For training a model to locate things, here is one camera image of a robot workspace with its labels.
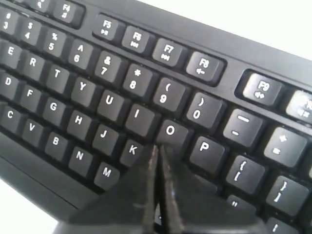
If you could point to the black acer keyboard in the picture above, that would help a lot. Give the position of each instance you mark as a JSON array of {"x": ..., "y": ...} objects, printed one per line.
[{"x": 87, "y": 85}]

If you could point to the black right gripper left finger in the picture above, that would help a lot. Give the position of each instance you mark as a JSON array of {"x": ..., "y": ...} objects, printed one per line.
[{"x": 126, "y": 208}]

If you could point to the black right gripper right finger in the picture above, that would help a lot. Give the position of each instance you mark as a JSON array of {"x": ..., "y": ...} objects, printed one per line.
[{"x": 189, "y": 209}]

